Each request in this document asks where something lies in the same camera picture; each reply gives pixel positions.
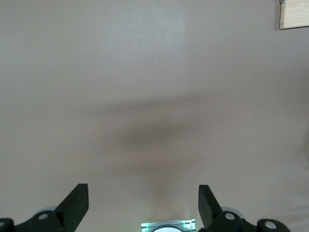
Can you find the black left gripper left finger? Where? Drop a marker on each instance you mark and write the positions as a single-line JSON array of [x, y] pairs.
[[67, 215]]

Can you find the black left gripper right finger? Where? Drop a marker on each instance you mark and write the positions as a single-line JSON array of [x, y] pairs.
[[217, 222]]

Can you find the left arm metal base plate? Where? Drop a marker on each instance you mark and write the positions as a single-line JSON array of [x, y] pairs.
[[149, 226]]

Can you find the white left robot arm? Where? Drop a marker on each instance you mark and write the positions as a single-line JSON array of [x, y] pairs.
[[167, 230]]

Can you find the wooden cutting board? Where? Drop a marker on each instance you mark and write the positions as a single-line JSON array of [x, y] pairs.
[[295, 14]]

